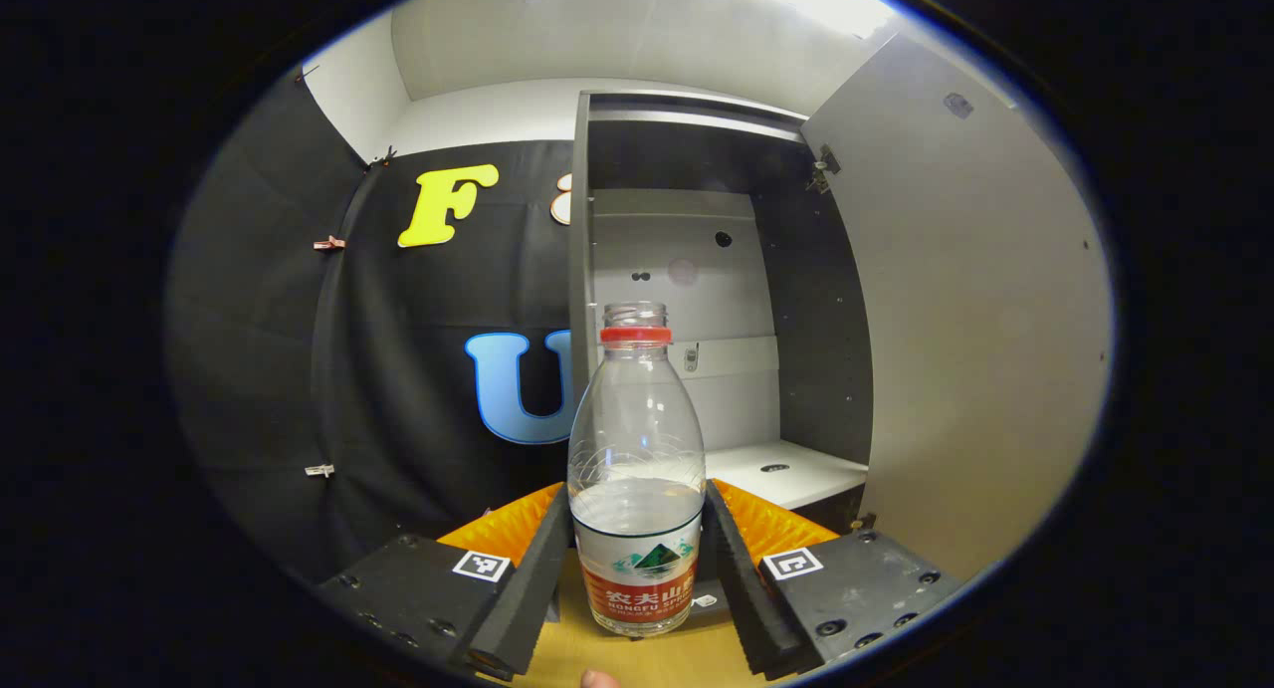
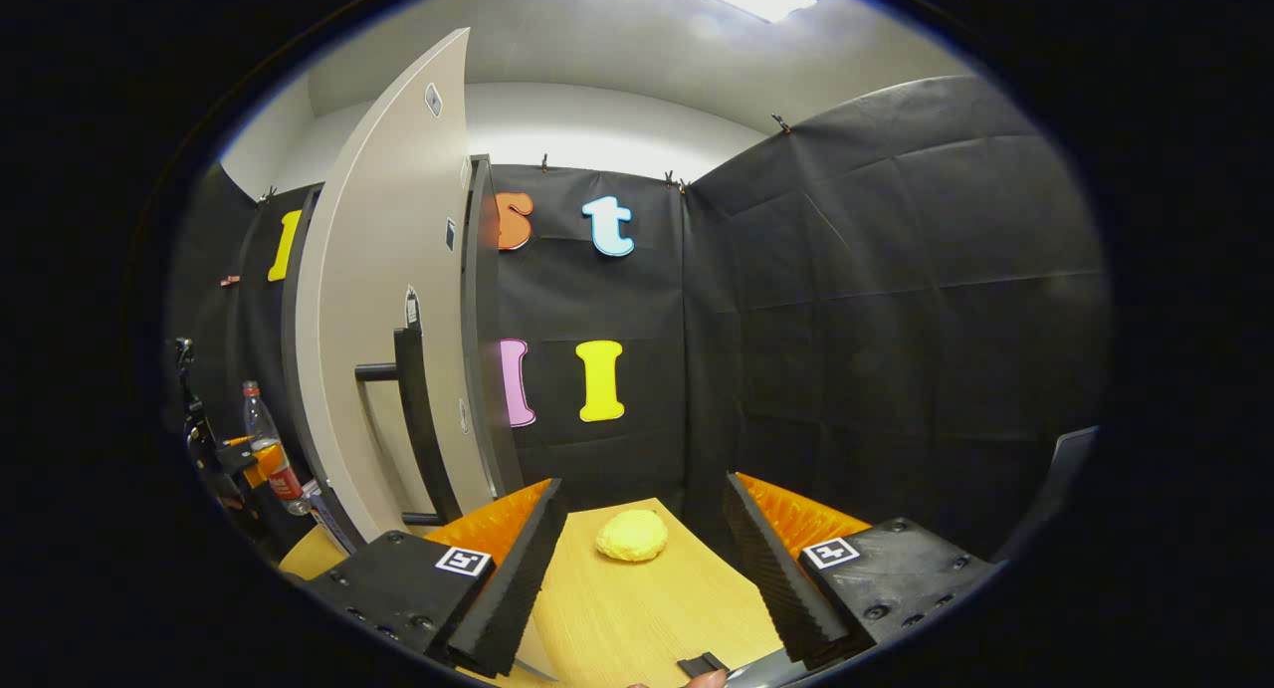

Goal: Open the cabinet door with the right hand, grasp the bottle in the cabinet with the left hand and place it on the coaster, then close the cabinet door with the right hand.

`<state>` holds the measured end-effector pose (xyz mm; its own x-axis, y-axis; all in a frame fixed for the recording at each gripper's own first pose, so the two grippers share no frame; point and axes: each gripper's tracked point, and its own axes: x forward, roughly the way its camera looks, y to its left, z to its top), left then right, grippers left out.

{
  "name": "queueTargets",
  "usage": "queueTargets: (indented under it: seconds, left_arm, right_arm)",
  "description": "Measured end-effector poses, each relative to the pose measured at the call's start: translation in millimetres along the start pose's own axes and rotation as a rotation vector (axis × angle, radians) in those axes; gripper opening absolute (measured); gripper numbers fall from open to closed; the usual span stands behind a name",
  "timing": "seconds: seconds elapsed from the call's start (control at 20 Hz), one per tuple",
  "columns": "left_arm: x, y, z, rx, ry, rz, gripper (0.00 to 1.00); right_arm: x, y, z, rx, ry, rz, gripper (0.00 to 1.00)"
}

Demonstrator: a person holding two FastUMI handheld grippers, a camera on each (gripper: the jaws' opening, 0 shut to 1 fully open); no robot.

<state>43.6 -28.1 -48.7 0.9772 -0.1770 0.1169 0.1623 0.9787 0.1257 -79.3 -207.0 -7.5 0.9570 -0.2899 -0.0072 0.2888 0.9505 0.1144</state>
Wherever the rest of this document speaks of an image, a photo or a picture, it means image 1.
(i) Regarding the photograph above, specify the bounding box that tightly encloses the clear plastic bottle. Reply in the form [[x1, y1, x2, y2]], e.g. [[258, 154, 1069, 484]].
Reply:
[[567, 302, 710, 637]]

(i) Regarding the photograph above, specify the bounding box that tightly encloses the black backdrop cloth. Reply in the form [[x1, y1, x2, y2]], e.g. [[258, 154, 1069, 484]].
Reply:
[[167, 66, 580, 584]]

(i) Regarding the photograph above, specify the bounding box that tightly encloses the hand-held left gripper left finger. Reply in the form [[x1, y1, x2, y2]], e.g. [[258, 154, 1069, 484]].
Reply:
[[317, 482, 575, 682]]

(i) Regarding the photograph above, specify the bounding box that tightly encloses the beige cabinet door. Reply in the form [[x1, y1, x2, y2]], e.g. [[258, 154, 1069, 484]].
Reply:
[[801, 33, 1114, 584]]

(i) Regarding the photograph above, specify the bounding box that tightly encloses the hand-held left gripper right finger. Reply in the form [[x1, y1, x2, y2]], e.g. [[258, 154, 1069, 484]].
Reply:
[[703, 479, 964, 681]]

